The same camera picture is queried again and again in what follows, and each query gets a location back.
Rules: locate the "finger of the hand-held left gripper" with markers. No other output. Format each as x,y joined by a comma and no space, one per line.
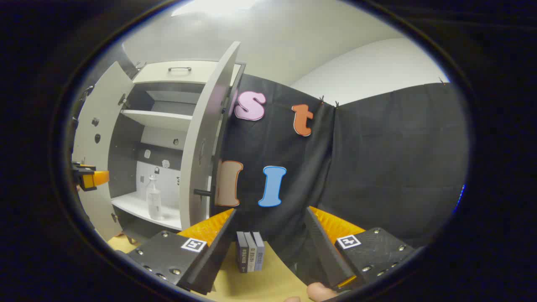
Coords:
98,178

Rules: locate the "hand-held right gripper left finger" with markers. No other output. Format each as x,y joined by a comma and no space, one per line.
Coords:
214,256

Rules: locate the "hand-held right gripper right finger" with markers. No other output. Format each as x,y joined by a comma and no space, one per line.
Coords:
325,251

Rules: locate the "clear plastic bottle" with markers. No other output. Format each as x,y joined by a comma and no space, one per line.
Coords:
154,201

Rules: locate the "cabinet door with grey cat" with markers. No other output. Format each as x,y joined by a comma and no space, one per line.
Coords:
105,96

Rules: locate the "white and grey cabinet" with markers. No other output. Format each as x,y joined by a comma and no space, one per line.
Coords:
159,119

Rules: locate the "cabinet door with black cat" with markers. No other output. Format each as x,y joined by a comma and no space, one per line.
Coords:
201,126

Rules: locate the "dark blue book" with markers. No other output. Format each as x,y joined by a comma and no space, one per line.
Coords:
241,253

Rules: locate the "white book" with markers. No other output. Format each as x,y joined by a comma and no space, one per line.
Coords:
251,252

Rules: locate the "black backdrop cloth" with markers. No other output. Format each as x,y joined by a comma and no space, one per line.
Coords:
377,167

